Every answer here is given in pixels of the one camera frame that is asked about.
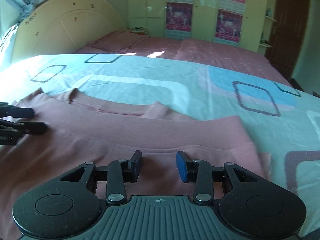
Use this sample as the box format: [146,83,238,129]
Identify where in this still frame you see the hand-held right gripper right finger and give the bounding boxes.
[176,151,260,205]

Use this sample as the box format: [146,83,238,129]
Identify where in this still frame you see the stack of papers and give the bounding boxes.
[130,26,150,34]

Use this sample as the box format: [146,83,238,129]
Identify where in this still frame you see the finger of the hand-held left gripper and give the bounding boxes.
[0,119,48,145]
[0,102,35,119]

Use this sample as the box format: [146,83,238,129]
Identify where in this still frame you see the pink long-sleeved sweater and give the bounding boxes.
[0,87,267,240]

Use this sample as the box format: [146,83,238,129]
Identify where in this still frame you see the cream corner shelves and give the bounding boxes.
[259,0,282,48]

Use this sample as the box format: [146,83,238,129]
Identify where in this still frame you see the bed with blue patterned sheet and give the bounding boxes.
[0,54,320,238]

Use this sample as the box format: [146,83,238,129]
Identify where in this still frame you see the pink bed cover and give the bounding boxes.
[74,31,294,88]

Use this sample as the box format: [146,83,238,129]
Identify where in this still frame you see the cream wardrobe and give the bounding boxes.
[125,0,272,52]

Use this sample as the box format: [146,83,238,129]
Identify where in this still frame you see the brown wooden door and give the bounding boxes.
[264,0,312,79]

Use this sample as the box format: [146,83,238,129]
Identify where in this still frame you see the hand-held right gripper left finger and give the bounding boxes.
[59,150,143,205]

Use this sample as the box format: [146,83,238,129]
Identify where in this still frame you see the cream round headboard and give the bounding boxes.
[10,0,127,63]

